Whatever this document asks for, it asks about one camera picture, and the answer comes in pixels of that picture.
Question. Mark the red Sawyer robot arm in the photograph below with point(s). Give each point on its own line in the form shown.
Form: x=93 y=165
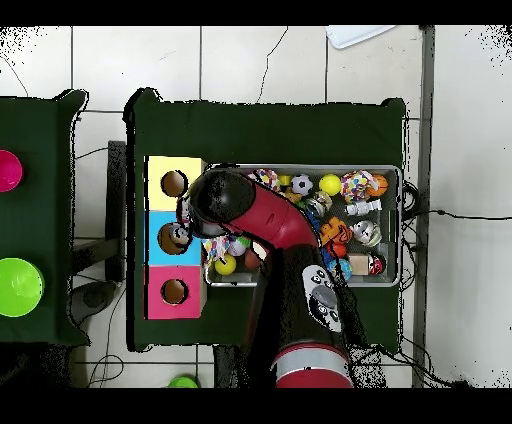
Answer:
x=272 y=220

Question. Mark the smooth yellow ball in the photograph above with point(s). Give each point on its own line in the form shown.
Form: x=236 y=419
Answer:
x=226 y=266

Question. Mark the small soccer ball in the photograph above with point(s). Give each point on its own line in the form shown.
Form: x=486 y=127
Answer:
x=301 y=184

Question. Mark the yellow tennis-style ball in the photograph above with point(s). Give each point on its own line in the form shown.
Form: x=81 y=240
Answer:
x=330 y=184

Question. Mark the lime green bowl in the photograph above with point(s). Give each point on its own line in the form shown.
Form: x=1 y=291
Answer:
x=183 y=382
x=20 y=288

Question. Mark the dark green side table cloth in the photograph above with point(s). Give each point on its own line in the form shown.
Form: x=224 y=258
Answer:
x=36 y=120

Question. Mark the pink bowl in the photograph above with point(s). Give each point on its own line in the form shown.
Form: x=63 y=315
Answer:
x=8 y=171

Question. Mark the small orange basketball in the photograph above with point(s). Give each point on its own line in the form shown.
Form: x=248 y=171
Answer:
x=382 y=184

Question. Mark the white tray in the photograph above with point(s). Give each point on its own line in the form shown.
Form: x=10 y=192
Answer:
x=352 y=36

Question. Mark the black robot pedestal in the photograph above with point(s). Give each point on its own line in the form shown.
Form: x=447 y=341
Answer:
x=232 y=368

